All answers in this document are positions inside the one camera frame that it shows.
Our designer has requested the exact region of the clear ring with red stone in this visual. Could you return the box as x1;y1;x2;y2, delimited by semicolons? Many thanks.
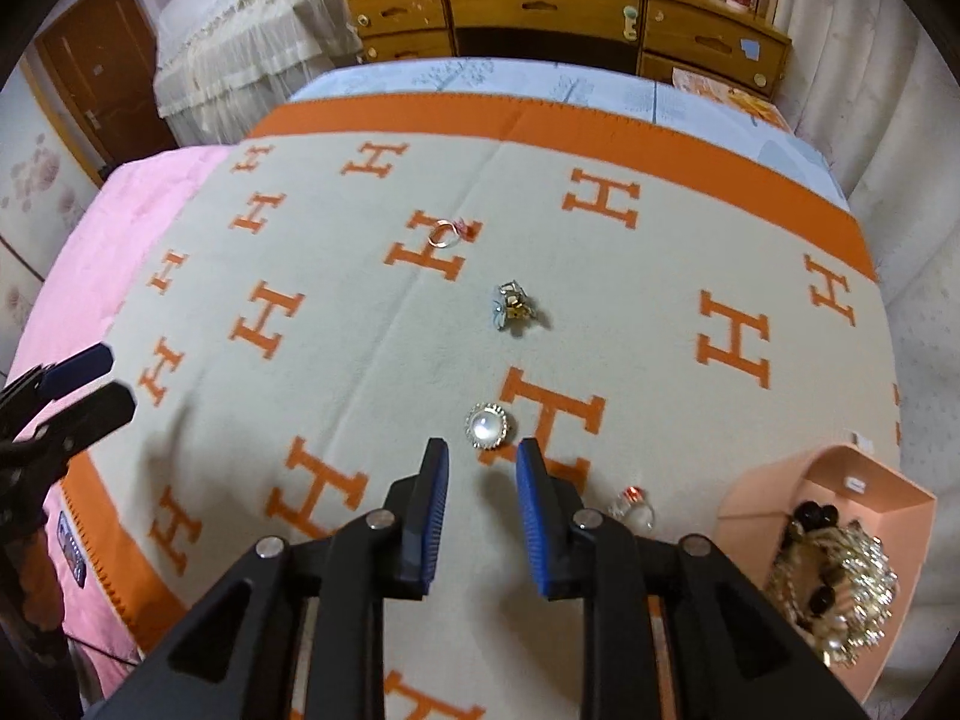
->
607;487;657;533

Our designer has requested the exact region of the white lace furniture cover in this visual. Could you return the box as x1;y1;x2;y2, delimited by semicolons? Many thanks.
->
154;0;361;147

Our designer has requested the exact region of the round pearl brooch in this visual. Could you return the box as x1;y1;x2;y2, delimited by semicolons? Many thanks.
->
463;403;518;453

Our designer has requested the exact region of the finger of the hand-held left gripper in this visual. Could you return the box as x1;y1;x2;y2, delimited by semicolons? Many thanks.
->
0;343;115;421
0;381;137;470

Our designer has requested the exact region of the rose gold ring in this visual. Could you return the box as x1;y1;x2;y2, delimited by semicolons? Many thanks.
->
424;217;481;250

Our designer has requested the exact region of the orange beige patterned blanket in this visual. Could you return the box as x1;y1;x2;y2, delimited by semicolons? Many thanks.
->
64;94;908;720

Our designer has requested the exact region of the wooden desk with drawers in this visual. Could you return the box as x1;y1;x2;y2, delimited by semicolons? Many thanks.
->
345;0;792;102

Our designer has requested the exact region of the pale blue bed sheet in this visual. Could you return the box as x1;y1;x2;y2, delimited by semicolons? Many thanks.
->
289;56;852;211

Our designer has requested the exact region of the pink fluffy blanket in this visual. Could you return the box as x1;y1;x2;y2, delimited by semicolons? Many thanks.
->
7;146;233;698

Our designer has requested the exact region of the thin black cable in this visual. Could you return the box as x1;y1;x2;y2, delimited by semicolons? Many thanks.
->
66;634;143;667

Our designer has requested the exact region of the orange cover magazine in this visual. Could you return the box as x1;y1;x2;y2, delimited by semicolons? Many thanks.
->
673;67;788;128

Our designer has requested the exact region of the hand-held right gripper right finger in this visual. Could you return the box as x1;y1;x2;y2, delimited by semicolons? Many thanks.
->
516;437;871;720

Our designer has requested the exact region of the pink jewelry box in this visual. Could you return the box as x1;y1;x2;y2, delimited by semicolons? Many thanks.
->
714;444;938;702

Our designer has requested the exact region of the black bead bracelet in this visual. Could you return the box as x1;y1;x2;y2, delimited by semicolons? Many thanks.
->
784;502;841;627

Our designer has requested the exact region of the white floral curtain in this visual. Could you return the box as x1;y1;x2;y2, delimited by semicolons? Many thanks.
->
769;0;960;503

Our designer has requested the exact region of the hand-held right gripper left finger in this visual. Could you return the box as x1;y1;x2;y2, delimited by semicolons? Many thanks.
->
90;436;451;720

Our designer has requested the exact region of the gold crystal bracelet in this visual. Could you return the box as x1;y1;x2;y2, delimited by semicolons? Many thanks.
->
765;521;901;668

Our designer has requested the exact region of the brown wooden door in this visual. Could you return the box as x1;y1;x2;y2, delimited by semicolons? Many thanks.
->
34;0;177;173

